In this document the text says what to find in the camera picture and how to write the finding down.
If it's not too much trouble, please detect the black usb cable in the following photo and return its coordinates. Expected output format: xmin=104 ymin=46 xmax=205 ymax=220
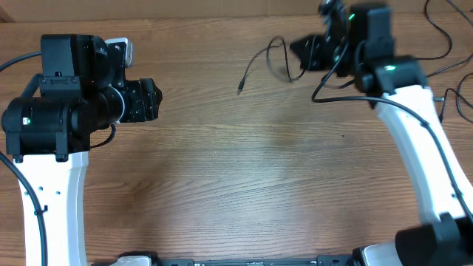
xmin=236 ymin=35 xmax=310 ymax=96

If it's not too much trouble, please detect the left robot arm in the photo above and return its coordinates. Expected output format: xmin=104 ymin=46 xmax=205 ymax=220
xmin=1 ymin=34 xmax=163 ymax=265

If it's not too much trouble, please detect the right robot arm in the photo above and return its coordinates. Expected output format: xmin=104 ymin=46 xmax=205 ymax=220
xmin=290 ymin=1 xmax=472 ymax=265

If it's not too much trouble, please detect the cardboard back panel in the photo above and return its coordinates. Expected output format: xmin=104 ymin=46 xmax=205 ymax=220
xmin=0 ymin=0 xmax=473 ymax=24

